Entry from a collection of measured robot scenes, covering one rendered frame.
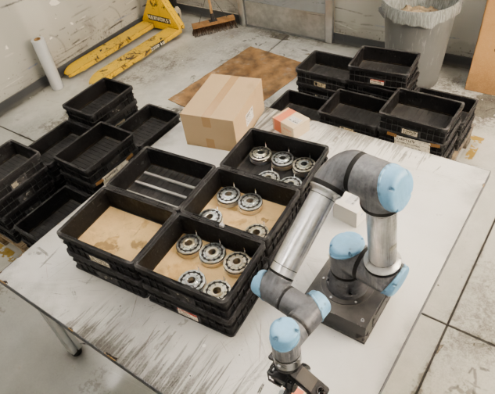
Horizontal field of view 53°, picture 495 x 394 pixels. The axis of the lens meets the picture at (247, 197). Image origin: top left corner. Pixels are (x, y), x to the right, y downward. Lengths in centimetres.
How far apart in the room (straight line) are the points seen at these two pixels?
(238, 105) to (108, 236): 95
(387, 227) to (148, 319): 101
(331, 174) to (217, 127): 128
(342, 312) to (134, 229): 92
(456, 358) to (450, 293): 37
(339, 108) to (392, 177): 216
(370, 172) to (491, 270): 183
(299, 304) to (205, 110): 148
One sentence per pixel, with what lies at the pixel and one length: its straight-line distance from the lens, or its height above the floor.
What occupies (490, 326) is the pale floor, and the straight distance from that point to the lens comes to 283.
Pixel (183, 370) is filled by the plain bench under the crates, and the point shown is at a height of 70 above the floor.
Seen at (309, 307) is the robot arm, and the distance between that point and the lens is 131.
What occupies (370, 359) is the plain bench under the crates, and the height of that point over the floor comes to 70.
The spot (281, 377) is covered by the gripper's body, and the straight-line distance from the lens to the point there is 144.
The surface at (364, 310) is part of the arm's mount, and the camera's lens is 179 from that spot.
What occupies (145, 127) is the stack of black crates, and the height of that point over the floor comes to 38.
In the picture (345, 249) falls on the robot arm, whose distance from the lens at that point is 165.
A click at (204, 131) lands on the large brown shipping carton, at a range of 259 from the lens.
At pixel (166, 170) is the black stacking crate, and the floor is 83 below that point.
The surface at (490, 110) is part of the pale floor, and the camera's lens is 419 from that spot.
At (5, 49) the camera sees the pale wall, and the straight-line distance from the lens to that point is 499.
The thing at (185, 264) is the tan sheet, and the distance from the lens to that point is 194.
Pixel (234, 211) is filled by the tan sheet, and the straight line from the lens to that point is 209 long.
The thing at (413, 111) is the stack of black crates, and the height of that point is 49.
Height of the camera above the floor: 230
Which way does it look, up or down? 43 degrees down
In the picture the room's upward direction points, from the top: 9 degrees counter-clockwise
